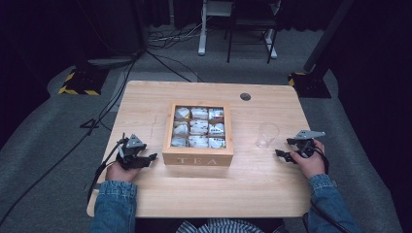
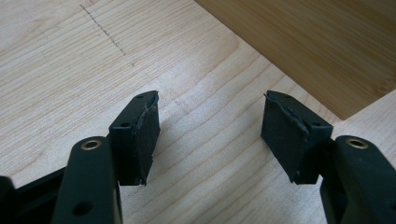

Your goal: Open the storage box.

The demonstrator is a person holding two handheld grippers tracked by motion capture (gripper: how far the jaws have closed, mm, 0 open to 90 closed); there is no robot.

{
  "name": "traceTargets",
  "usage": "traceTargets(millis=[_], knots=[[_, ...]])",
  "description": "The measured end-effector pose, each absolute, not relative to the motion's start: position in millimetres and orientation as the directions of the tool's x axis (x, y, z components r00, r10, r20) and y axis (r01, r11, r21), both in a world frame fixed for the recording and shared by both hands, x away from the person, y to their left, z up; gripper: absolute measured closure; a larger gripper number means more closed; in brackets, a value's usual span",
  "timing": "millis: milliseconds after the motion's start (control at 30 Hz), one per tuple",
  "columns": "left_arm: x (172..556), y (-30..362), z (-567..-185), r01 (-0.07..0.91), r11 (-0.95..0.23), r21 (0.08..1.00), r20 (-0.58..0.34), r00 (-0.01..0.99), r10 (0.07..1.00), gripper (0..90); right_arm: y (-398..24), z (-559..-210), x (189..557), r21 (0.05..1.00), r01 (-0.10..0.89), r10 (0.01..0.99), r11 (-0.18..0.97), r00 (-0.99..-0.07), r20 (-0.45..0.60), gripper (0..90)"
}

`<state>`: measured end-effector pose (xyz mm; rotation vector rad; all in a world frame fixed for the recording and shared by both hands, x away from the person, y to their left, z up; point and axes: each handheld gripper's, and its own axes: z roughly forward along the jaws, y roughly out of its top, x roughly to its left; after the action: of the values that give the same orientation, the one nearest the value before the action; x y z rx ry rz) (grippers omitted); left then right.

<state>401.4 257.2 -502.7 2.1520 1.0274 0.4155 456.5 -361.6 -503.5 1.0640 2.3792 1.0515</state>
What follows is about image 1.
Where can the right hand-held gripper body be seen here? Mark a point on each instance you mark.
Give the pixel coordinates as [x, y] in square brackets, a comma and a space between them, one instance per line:
[306, 142]

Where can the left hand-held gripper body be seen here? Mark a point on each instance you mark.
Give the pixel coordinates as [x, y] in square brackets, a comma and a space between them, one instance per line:
[132, 145]

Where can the person's left hand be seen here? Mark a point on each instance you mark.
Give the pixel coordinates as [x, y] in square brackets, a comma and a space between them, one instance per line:
[121, 173]

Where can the person's right hand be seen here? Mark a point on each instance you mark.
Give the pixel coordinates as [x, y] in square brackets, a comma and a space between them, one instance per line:
[312, 165]

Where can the clear glass cup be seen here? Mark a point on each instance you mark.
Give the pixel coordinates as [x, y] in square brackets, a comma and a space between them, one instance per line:
[267, 134]

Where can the wooden tea box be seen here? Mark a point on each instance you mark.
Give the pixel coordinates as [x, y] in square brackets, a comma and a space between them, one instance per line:
[197, 158]

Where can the group of white tea bags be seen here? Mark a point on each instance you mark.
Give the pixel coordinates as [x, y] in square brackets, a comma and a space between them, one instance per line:
[198, 127]

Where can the black yellow striped stand base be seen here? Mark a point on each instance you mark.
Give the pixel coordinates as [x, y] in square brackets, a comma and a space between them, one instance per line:
[82, 82]
[309, 85]

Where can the person's striped clothing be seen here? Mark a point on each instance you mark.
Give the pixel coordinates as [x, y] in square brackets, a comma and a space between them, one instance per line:
[220, 226]

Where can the dark slanted stand pole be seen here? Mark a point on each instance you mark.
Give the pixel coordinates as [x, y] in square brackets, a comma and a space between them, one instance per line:
[327, 35]

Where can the black chair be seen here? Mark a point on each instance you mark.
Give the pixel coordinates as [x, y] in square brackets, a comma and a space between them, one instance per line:
[251, 22]

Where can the white desk frame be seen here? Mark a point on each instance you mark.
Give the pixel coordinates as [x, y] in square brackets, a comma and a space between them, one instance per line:
[202, 39]

